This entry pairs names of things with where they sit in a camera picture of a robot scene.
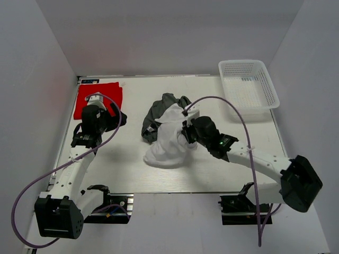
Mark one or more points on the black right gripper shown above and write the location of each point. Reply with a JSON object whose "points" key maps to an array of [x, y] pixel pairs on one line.
{"points": [[187, 133]]}

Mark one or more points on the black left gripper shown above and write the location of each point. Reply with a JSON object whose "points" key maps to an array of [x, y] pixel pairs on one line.
{"points": [[115, 116]]}

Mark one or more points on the white t-shirt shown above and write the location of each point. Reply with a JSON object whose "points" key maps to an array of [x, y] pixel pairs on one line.
{"points": [[171, 148]]}

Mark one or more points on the dark grey t-shirt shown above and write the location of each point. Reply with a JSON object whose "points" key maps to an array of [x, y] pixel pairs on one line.
{"points": [[150, 126]]}

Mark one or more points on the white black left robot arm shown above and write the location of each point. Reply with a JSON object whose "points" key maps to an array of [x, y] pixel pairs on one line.
{"points": [[62, 212]]}

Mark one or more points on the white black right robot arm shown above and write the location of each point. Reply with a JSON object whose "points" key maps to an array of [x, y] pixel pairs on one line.
{"points": [[296, 183]]}

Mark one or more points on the red folded t-shirt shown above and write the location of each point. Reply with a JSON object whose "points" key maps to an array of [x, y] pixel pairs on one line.
{"points": [[112, 90]]}

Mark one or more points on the blue label sticker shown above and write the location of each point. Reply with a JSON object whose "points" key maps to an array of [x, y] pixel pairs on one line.
{"points": [[90, 81]]}

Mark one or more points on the white plastic basket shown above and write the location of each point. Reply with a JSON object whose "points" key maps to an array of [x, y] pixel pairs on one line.
{"points": [[248, 86]]}

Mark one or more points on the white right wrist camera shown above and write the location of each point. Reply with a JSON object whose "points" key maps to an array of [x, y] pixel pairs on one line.
{"points": [[190, 112]]}

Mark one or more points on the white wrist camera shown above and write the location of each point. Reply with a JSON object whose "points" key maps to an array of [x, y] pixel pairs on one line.
{"points": [[190, 112], [95, 102]]}

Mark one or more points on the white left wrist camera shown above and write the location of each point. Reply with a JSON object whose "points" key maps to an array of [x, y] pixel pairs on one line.
{"points": [[95, 102]]}

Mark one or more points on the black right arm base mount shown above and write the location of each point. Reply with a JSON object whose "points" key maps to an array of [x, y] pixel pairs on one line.
{"points": [[237, 209]]}

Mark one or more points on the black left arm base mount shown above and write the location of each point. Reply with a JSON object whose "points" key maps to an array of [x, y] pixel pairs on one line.
{"points": [[115, 209]]}

